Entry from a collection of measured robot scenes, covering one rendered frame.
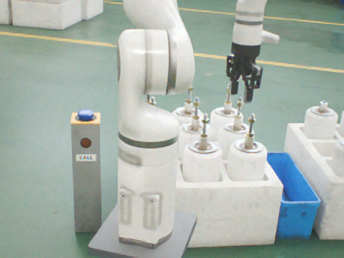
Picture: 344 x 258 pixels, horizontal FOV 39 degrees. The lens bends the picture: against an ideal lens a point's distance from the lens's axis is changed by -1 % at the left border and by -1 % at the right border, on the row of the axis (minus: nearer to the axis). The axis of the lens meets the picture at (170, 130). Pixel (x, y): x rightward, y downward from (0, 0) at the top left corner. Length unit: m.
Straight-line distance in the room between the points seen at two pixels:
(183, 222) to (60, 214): 0.63
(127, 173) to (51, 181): 0.87
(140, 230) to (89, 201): 0.53
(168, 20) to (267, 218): 0.69
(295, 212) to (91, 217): 0.53
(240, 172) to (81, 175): 0.40
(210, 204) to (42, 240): 0.44
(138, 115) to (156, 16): 0.18
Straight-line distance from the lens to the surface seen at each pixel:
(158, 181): 0.73
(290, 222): 1.34
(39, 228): 1.37
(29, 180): 1.60
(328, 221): 1.38
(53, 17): 3.69
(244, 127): 1.37
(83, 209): 1.30
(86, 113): 1.20
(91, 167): 1.24
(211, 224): 1.26
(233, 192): 1.22
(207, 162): 1.20
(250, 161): 1.23
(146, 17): 0.80
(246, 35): 1.25
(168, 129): 0.70
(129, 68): 0.66
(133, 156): 0.71
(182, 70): 0.66
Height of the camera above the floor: 0.77
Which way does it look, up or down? 23 degrees down
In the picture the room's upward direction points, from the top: 3 degrees clockwise
